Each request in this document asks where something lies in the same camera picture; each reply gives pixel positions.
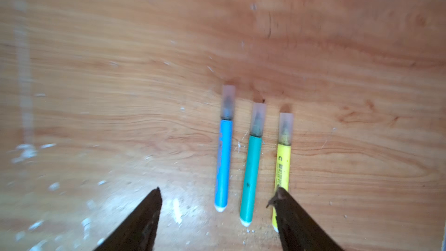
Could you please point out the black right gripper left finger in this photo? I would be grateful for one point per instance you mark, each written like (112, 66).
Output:
(138, 231)

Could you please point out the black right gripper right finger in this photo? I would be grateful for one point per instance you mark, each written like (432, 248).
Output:
(297, 230)

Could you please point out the yellow pen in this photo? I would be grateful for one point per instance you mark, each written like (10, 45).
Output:
(282, 172)

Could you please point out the green pen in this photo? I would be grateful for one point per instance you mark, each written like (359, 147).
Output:
(250, 180)

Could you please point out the blue pen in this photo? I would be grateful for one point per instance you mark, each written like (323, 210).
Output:
(223, 165)

